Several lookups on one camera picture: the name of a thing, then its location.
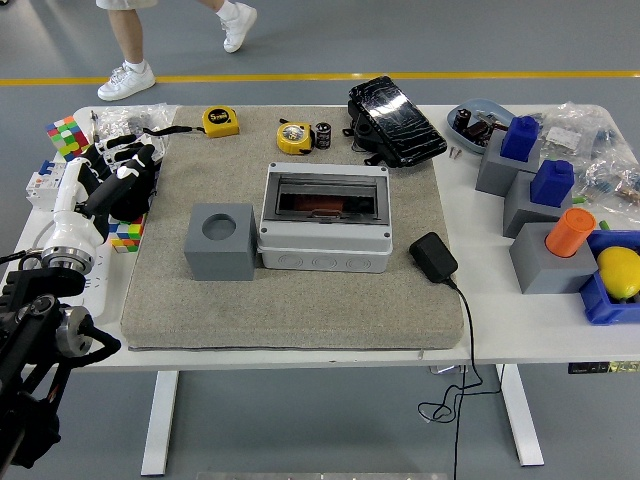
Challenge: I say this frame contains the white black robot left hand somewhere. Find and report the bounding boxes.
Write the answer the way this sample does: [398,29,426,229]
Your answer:
[47,133,156,251]

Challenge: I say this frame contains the orange cylinder battery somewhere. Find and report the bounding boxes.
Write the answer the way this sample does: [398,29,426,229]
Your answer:
[292,197,346,214]
[544,207,597,258]

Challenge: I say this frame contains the grey plastic box with lid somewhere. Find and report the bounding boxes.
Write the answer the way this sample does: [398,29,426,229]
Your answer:
[257,161,394,275]

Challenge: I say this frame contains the white circuit breaker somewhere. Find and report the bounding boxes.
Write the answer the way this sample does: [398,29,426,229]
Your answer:
[25,159,71,214]

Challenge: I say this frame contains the small bright puzzle cube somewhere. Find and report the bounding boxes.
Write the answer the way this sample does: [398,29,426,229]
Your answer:
[109,214,146,255]

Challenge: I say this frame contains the black cloth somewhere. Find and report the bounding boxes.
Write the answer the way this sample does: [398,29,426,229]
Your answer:
[82,144,155,222]

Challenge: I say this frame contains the white power strip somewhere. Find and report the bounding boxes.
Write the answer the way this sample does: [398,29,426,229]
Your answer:
[74,239,114,321]

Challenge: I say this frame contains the pastel large puzzle cube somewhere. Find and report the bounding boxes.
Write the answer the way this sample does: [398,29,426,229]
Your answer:
[44,115,95,163]

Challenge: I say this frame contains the small white breaker module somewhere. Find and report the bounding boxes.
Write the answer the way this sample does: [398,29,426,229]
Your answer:
[92,133,167,166]

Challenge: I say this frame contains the clear crumpled plastic bag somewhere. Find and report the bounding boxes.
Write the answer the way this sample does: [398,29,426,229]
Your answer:
[94,102,180,151]

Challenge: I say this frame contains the grey holder block with hole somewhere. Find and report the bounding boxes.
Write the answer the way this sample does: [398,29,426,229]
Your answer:
[183,202,259,282]

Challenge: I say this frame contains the yellow square tape measure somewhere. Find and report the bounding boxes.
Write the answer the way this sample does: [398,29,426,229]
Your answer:
[142,106,241,140]

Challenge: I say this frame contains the person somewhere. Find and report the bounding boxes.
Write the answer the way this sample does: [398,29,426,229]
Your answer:
[94,0,259,103]

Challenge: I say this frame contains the white table leg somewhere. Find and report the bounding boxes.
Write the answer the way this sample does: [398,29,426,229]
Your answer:
[499,364,545,467]
[141,370,180,476]

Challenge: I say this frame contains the yellow round tape measure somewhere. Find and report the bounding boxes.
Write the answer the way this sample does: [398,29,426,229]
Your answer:
[276,118,316,155]

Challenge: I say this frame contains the grey-brown mat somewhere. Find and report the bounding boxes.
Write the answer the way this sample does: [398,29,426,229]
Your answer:
[120,104,465,351]

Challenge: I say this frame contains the black capacitor with silver band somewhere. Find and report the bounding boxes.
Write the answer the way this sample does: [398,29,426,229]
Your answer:
[313,122,335,150]

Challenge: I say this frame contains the glossy black pouch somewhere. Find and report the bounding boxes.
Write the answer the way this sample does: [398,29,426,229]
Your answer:
[342,74,449,170]

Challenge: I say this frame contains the black power adapter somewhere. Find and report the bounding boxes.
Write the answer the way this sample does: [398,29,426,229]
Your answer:
[408,231,460,285]

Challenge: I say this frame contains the brown electronic component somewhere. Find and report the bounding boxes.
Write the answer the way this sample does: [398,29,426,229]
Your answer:
[465,119,494,144]

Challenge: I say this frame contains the blue-grey dish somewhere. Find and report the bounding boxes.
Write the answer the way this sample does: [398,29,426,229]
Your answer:
[446,98,516,155]

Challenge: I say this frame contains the blue bottle-shaped block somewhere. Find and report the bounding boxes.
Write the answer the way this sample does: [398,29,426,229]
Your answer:
[529,159,575,207]
[500,115,541,162]

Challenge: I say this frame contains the clear bag of parts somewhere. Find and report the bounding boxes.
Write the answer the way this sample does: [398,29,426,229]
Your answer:
[574,158,640,224]
[537,102,629,169]

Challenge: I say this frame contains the blue plastic bin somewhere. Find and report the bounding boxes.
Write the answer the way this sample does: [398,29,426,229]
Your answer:
[578,229,640,326]

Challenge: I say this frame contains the black table control panel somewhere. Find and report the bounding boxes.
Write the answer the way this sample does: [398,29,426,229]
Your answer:
[567,360,640,375]

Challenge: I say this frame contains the yellow lemon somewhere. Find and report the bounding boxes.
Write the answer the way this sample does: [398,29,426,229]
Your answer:
[597,245,640,301]

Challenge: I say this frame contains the white cable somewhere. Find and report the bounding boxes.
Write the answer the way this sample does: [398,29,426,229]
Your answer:
[14,212,64,261]

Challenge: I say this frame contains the black adapter cord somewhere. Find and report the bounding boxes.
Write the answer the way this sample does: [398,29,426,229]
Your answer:
[417,277,503,480]

